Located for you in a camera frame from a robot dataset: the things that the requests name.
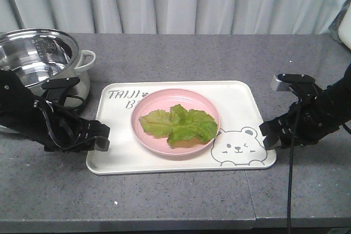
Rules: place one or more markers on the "grey pleated curtain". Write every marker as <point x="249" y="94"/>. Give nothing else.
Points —
<point x="216" y="17"/>

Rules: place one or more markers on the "pink round plate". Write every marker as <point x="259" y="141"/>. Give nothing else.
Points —
<point x="163" y="100"/>

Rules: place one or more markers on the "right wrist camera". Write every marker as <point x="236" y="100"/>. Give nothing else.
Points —
<point x="283" y="81"/>

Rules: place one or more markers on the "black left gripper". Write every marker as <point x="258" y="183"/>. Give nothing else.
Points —
<point x="67" y="132"/>

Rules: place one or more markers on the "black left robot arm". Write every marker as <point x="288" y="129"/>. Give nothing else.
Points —
<point x="21" y="109"/>

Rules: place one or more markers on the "white appliance at right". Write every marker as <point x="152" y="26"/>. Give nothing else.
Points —
<point x="344" y="30"/>

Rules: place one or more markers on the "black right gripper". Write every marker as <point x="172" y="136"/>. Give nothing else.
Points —
<point x="303" y="125"/>

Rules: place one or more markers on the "cream bear print tray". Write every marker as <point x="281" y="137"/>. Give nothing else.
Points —
<point x="239" y="144"/>

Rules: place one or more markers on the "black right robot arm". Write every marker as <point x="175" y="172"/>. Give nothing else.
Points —
<point x="337" y="94"/>

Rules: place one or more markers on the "green lettuce leaf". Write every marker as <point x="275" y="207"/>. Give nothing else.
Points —
<point x="179" y="124"/>

